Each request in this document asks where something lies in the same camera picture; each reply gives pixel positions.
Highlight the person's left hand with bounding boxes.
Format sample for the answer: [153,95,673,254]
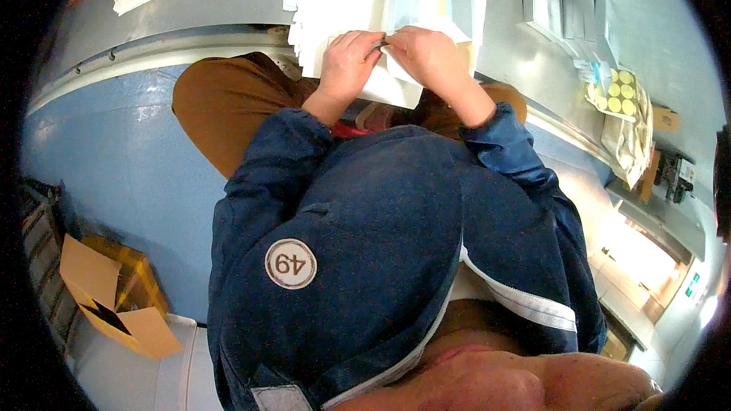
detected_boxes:
[317,30,388,105]

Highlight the person's right hand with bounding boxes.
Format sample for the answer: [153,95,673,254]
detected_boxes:
[380,25,476,99]

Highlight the white paper sheet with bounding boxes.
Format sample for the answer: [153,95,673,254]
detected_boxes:
[327,33,427,110]

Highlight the person's legs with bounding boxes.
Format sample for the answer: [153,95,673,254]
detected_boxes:
[171,51,529,180]

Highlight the row of grey boxes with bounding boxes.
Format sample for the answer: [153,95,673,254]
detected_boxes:
[521,0,621,69]

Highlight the small clear plastic packets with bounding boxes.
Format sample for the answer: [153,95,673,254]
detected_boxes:
[574,59,613,84]

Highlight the person's body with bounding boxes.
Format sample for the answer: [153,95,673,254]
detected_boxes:
[207,102,666,411]

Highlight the white plastic bag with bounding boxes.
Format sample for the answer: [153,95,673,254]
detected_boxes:
[600,77,655,190]

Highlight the brown cardboard piece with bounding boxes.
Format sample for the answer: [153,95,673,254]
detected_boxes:
[651,105,680,132]

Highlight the black device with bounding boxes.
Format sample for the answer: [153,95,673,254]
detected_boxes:
[654,151,696,204]

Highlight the open cardboard box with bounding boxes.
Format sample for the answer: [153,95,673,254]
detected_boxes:
[59,233,184,361]

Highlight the dark storage rack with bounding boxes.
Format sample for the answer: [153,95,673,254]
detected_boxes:
[20,177,82,357]

